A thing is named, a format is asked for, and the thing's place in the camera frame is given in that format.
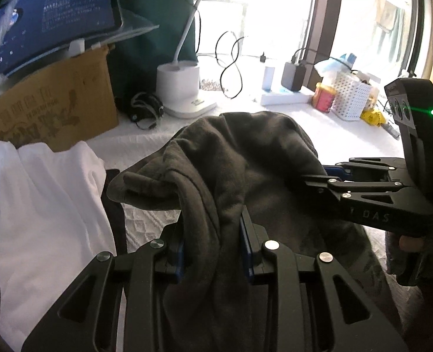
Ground black earphones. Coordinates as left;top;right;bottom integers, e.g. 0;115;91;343
130;92;165;131

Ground white charger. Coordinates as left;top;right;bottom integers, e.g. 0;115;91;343
263;65;276;92

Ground black charger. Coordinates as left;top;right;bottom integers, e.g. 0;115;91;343
282;62;307;92

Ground white cloth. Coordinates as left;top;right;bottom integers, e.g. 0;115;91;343
0;140;118;352

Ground yellow packet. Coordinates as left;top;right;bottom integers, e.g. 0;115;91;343
359;107;386;127

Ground yellow-lid small jar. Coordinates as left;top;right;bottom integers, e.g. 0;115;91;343
313;82;337;114

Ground grey printed t-shirt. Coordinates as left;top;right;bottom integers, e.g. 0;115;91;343
106;111;404;352

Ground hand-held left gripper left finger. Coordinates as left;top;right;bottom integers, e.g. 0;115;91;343
20;224;188;352

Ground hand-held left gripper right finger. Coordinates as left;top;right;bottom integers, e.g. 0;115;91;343
239;207;410;352

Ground teal and yellow curtain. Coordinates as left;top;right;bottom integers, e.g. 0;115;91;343
112;0;199;109

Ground black looped cable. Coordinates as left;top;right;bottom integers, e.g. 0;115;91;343
214;30;246;99

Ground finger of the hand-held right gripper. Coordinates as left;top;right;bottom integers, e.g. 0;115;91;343
324;157;408;183
304;173;404;207

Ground white textured table cover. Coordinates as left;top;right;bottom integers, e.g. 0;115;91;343
81;92;422;265

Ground hanging clothes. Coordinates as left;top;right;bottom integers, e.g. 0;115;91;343
373;0;410;65

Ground white desk lamp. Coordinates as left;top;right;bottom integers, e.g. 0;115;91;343
156;0;219;119

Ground person's right hand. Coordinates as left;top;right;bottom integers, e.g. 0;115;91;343
385;225;433;288

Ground cardboard box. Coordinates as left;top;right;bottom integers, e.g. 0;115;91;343
0;44;120;153

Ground white plastic basket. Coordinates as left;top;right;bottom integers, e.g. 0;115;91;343
332;70;373;121

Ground blue face mask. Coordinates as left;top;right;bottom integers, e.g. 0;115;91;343
314;54;356;77

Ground black window frame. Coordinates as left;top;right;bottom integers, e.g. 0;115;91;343
301;0;433;81

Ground white power strip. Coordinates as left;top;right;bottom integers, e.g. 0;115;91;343
261;89;314;106

